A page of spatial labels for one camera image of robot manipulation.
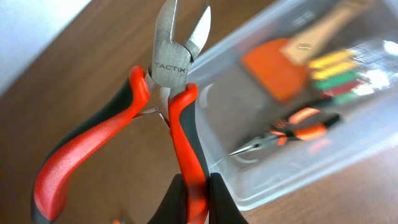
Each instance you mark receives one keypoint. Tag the screwdriver set clear case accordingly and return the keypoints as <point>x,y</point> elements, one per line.
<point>352,72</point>

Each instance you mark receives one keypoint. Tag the red handled cutters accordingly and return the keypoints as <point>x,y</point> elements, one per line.
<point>170,66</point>

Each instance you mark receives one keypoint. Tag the orange scraper wooden handle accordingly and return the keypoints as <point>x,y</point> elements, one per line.
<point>280,65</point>

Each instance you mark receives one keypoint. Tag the clear plastic container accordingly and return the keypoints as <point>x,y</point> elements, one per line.
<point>232,107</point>

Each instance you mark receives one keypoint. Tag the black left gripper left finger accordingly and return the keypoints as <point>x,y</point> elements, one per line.
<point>172,209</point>

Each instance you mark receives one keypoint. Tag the orange black needle-nose pliers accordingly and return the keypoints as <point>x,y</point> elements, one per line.
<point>302,125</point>

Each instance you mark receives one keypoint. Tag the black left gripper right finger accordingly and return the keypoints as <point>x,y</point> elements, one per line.
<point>223,209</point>

